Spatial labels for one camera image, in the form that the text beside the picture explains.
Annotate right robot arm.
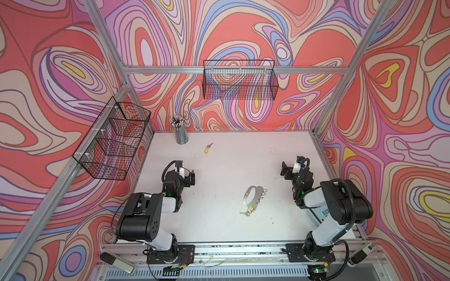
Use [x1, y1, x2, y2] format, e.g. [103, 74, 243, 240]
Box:
[280, 157, 373, 260]

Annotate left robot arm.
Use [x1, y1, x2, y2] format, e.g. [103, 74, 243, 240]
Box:
[115, 160, 195, 255]

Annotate loose key with yellow tag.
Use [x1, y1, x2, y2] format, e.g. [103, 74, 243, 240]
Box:
[204, 143, 213, 155]

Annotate metal cup of pens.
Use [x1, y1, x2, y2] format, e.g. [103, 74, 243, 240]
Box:
[169, 115, 189, 145]

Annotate white device front right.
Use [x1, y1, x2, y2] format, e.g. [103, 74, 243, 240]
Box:
[347, 242, 376, 268]

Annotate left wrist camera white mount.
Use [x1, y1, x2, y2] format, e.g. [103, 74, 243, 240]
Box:
[175, 160, 185, 177]

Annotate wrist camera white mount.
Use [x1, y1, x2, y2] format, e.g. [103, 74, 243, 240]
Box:
[175, 160, 185, 177]
[292, 156, 305, 173]

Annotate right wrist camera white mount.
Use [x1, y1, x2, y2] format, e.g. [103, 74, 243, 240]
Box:
[292, 156, 305, 173]

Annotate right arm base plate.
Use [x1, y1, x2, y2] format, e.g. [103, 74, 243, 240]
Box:
[281, 243, 336, 263]

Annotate black wire basket left wall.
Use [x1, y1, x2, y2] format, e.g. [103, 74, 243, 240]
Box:
[72, 97, 151, 180]

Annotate black wire basket wall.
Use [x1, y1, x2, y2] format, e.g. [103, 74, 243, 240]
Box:
[72, 97, 151, 180]
[202, 59, 279, 101]

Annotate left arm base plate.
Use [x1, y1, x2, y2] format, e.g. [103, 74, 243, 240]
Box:
[142, 244, 195, 266]

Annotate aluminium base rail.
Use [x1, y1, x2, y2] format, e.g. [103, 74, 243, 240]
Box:
[102, 240, 382, 266]

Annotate black wire basket back wall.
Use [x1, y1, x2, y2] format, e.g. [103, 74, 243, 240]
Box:
[202, 59, 279, 101]

